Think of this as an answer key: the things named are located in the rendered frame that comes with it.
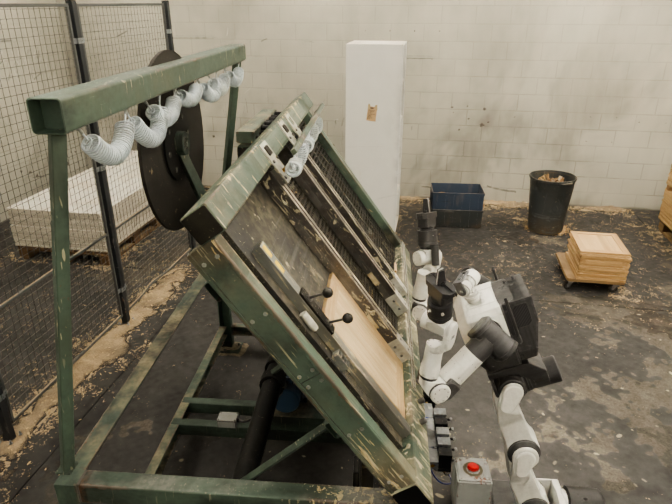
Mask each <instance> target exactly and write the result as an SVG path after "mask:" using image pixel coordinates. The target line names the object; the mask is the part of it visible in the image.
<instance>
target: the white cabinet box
mask: <svg viewBox="0 0 672 504"><path fill-rule="evenodd" d="M406 53H407V41H371V40H354V41H352V42H350V43H347V44H346V127H345V162H346V164H347V165H348V167H349V168H350V169H351V171H352V172H353V174H354V175H355V177H356V178H357V179H358V181H359V182H360V184H361V185H362V186H363V188H364V189H365V191H366V192H367V194H368V195H369V196H370V198H371V199H372V201H373V202H374V203H375V205H376V206H377V208H378V209H379V211H380V212H381V213H382V215H383V216H384V218H385V219H386V220H387V222H388V223H389V225H390V226H391V227H392V229H393V230H394V232H395V231H396V227H397V222H398V217H399V200H400V179H401V158H402V137H403V116H404V95H405V74H406Z"/></svg>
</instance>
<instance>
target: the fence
mask: <svg viewBox="0 0 672 504"><path fill-rule="evenodd" d="M263 245H265V246H266V247H267V245H266V244H265V243H264V242H263V241H262V242H260V243H259V244H257V245H256V246H254V248H253V250H252V252H251V253H252V254H253V255H254V256H255V257H256V259H257V260H258V261H259V262H260V264H261V265H262V266H263V267H264V269H265V270H266V271H267V272H268V273H269V275H270V276H271V277H272V278H273V280H274V281H275V282H276V283H277V285H278V286H279V287H280V288H281V290H282V291H283V292H284V293H285V294H286V296H287V297H288V298H289V299H290V301H291V302H292V303H293V304H294V306H295V307H296V308H297V309H298V310H299V312H300V313H302V312H303V311H307V313H308V314H309V315H310V316H311V318H312V319H313V320H314V321H315V323H316V324H317V326H318V330H317V331H316V333H317V334H318V335H319V336H320V338H321V339H322V340H323V341H324V342H325V344H326V345H327V346H328V347H329V349H330V350H331V351H332V352H334V351H336V350H338V349H339V350H340V351H341V352H342V353H343V355H344V356H345V357H346V358H347V360H348V361H349V362H350V364H349V369H348V370H347V371H348V372H349V373H350V375H351V376H352V377H353V378H354V379H355V381H356V382H357V383H358V384H359V386H360V387H361V388H362V389H363V391H364V392H365V393H366V394H367V395H368V397H369V398H370V399H371V400H372V402H373V403H374V404H375V405H376V407H377V408H378V409H379V410H380V411H381V413H382V414H383V415H384V416H385V418H386V419H387V420H388V421H389V423H390V424H391V425H392V426H393V427H394V429H395V430H396V431H397V432H398V434H399V435H400V436H401V437H402V438H404V437H406V436H408V435H410V434H411V429H410V425H409V423H408V422H407V421H406V419H405V418H404V417H403V416H402V414H401V413H400V412H399V411H398V409H397V408H396V407H395V406H394V404H393V403H392V402H391V401H390V399H389V398H388V397H387V396H386V394H385V393H384V392H383V391H382V389H381V388H380V387H379V386H378V384H377V383H376V382H375V381H374V379H373V378H372V377H371V376H370V374H369V373H368V372H367V371H366V369H365V368H364V367H363V366H362V364H361V363H360V362H359V361H358V359H357V358H356V357H355V356H354V354H353V353H352V352H351V351H350V349H349V348H348V347H347V346H346V344H345V343H344V342H343V341H342V339H341V338H340V337H339V336H338V334H337V333H336V332H335V331H334V334H333V335H331V334H330V332H329V331H328V330H327V329H326V327H325V326H324V325H323V324H322V323H321V321H320V320H319V319H318V318H317V316H316V315H315V314H314V313H313V311H312V310H311V309H310V308H309V306H308V305H307V304H306V303H305V301H304V300H303V299H302V298H301V296H300V295H299V292H300V289H301V288H300V287H299V285H298V284H297V283H296V282H295V280H294V279H293V278H292V277H291V275H290V274H289V273H288V272H287V270H286V269H285V268H284V267H283V265H282V264H281V263H280V262H279V260H278V259H277V258H276V257H275V255H274V254H273V253H272V252H271V250H270V249H269V248H268V247H267V249H268V250H269V251H270V252H271V254H272V258H270V256H269V255H268V254H267V253H266V251H265V250H264V249H263V248H262V247H263ZM276 260H277V261H278V262H279V264H280V265H281V266H282V267H283V269H284V270H285V271H284V274H283V272H282V271H281V270H280V269H279V268H278V266H277V265H276V264H275V261H276Z"/></svg>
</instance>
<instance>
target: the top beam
mask: <svg viewBox="0 0 672 504"><path fill-rule="evenodd" d="M312 106H313V102H312V101H311V100H310V98H309V97H308V95H307V94H306V92H303V93H302V94H300V95H299V96H298V97H296V98H295V99H294V100H293V101H292V102H291V103H290V104H289V105H288V106H287V107H286V108H285V109H284V110H283V111H282V112H281V113H280V114H279V115H278V116H277V118H276V119H275V120H274V121H273V122H272V123H271V124H270V125H269V126H268V127H267V128H266V129H265V130H264V131H263V132H262V133H261V134H260V136H259V137H258V138H257V139H256V140H255V141H254V142H253V143H252V144H251V145H250V146H249V147H248V148H247V149H246V150H245V151H244V152H243V154H242V155H241V156H240V157H239V158H238V159H237V160H236V161H235V162H234V163H233V164H232V165H231V166H230V167H229V168H228V169H227V170H226V172H225V173H224V174H223V175H222V176H221V177H220V178H219V179H218V180H217V181H216V182H215V183H214V184H213V185H212V186H211V187H210V189H209V190H208V191H207V192H206V193H205V194H204V195H203V196H202V197H201V198H200V199H199V200H198V201H197V202H196V203H195V204H194V205H193V207H192V208H191V209H190V210H189V211H188V212H187V213H186V214H185V215H184V216H183V217H182V218H181V219H180V222H181V223H182V224H183V226H184V227H185V228H186V229H187V230H188V232H189V233H190V234H191V235H192V236H193V237H194V239H195V240H196V241H197V242H198V243H199V245H200V246H203V245H204V244H206V243H207V242H209V241H210V240H212V239H213V238H215V237H216V236H217V235H219V234H220V233H222V232H223V231H225V230H226V229H227V227H228V226H229V224H230V223H231V222H232V220H233V219H234V217H235V216H236V214H237V213H238V212H239V210H240V209H241V207H242V206H243V204H244V203H245V202H246V200H247V199H248V197H249V196H250V194H251V193H252V192H253V190H254V189H255V187H256V186H257V184H258V183H259V182H260V180H261V179H262V177H263V176H264V174H265V173H266V172H267V170H268V169H269V167H270V166H271V162H270V161H269V160H268V158H267V157H266V156H265V154H264V153H263V152H262V150H261V149H260V148H259V145H260V144H261V143H262V142H263V141H264V140H265V141H266V142H267V144H268V145H269V146H270V148H271V149H272V150H273V152H274V153H275V155H278V154H279V153H280V152H281V150H282V149H283V147H284V146H285V144H286V143H287V142H288V138H287V137H286V136H285V134H284V133H283V131H282V130H281V129H280V127H279V126H278V124H279V122H280V121H281V120H283V122H284V123H285V124H286V126H287V127H288V128H289V130H290V131H291V133H294V132H295V131H294V130H293V129H292V127H291V126H290V125H289V123H288V122H287V120H286V119H285V118H284V117H285V116H286V115H287V113H289V114H290V116H291V117H292V119H293V120H294V121H295V123H296V124H297V126H298V125H300V123H301V122H302V120H303V119H304V117H305V116H306V115H307V113H308V112H309V110H310V109H311V107H312Z"/></svg>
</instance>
